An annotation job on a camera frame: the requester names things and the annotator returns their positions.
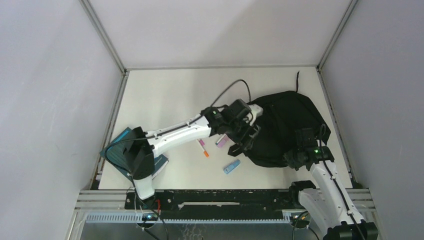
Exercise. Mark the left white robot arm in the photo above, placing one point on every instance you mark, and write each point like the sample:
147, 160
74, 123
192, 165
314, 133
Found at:
162, 140

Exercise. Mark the orange capped white marker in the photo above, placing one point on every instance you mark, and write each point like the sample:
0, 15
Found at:
204, 150

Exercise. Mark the teal humor book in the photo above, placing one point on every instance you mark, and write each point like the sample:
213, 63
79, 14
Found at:
132, 156

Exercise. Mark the black student backpack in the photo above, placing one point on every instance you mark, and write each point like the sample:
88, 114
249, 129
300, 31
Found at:
283, 113

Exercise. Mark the white slotted cable duct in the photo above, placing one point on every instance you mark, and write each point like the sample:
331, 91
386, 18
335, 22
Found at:
131, 217

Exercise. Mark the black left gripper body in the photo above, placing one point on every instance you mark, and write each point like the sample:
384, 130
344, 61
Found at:
238, 131

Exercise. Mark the black front mounting rail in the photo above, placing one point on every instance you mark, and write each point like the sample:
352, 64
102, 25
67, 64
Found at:
208, 204

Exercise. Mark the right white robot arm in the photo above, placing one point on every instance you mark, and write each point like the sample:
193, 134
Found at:
327, 201

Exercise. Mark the pink highlighter pen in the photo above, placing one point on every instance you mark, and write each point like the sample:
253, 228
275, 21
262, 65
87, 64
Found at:
220, 143

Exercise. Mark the aluminium cell frame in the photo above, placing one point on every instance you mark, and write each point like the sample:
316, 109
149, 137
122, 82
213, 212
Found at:
96, 88

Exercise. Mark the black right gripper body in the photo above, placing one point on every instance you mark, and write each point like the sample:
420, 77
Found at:
293, 158

